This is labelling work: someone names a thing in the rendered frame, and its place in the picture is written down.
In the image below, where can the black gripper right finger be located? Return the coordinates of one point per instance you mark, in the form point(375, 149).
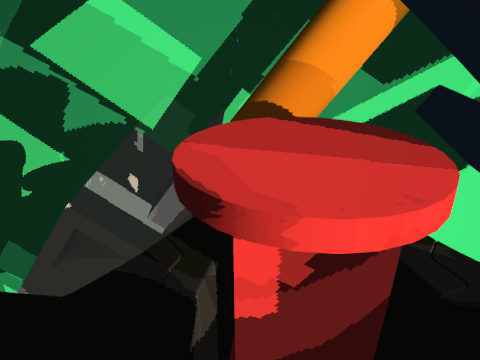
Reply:
point(434, 310)

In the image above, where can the blue flat bar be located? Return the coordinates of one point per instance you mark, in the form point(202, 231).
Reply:
point(456, 117)

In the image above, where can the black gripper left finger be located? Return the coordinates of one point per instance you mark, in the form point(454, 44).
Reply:
point(172, 302)

